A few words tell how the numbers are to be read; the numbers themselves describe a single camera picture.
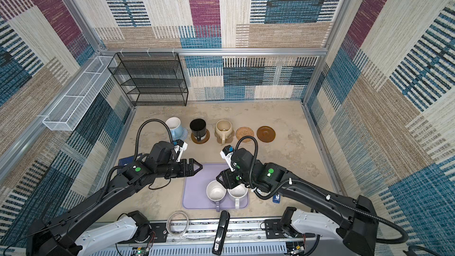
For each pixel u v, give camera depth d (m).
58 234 0.39
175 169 0.65
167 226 0.74
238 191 0.83
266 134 1.06
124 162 0.94
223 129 1.02
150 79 1.10
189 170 0.67
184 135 1.03
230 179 0.63
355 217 0.40
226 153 0.66
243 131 1.05
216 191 0.83
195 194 0.83
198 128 0.94
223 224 0.71
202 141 1.00
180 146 0.70
